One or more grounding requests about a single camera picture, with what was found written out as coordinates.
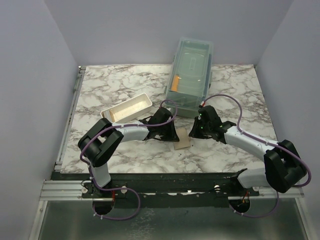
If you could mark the translucent green plastic toolbox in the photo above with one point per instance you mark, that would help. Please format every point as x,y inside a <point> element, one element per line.
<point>193,64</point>

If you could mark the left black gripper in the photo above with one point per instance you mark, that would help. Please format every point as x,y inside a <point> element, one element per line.
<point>172,136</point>

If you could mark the aluminium frame rail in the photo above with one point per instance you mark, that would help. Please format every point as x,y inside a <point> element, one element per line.
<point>42,204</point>

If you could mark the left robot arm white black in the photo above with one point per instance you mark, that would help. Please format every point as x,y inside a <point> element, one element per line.
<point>101,141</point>

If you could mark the stack of cards in tray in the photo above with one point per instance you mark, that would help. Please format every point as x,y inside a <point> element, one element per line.
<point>108,115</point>

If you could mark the orange tool inside toolbox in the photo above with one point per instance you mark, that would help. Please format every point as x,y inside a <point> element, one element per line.
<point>175,83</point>

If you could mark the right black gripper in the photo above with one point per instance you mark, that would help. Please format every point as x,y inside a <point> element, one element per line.
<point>194,133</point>

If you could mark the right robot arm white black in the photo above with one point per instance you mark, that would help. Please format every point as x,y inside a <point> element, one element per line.
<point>282,169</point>

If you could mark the white rectangular plastic tray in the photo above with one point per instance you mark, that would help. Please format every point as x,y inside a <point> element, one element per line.
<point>130,109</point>

